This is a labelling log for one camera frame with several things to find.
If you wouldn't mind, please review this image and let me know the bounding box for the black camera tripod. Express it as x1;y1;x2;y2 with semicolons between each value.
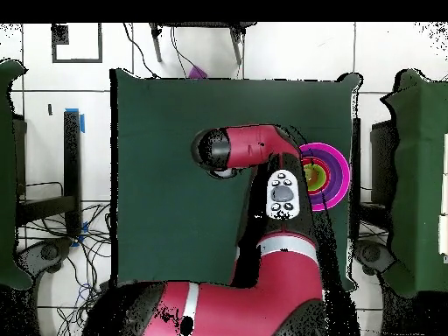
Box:
149;22;256;66

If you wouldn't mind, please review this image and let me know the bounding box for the black square frame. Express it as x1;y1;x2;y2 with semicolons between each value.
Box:
51;22;103;65

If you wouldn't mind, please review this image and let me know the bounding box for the green cloth covered table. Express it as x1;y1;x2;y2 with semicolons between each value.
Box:
380;68;448;298
0;59;33;291

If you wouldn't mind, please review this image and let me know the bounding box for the tangle of cables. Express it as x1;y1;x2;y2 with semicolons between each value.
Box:
15;200;113;336

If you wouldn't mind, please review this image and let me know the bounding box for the purple bowl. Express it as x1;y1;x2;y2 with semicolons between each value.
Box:
302;148;347;207

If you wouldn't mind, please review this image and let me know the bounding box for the small pinkish red bowl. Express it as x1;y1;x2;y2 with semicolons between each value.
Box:
301;155;333;196

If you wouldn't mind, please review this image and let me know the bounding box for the dark green tablecloth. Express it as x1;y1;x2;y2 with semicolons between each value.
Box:
109;67;361;291

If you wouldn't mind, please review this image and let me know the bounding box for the small purple object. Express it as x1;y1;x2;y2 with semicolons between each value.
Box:
187;65;208;81

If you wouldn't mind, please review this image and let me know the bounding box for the black metal stand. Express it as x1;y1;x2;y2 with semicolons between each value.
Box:
15;108;86;237
360;118;398;228

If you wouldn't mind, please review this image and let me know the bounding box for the large pink bowl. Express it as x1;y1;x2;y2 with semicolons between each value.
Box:
297;141;352;213

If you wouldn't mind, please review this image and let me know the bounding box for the dark grey pedestal leg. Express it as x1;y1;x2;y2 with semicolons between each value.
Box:
15;236;74;276
353;239;396;277

